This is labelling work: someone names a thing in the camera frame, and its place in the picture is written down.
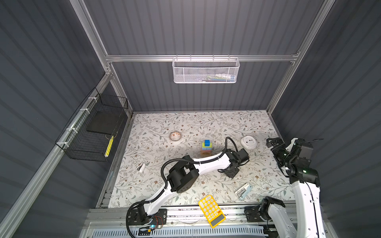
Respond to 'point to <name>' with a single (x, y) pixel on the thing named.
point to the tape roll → (175, 136)
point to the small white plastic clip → (141, 167)
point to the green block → (204, 146)
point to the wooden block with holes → (205, 154)
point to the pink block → (204, 151)
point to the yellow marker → (109, 147)
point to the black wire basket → (86, 132)
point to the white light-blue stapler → (243, 191)
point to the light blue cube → (204, 148)
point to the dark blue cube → (207, 143)
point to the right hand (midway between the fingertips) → (273, 146)
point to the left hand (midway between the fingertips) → (230, 172)
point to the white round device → (248, 142)
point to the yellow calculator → (211, 211)
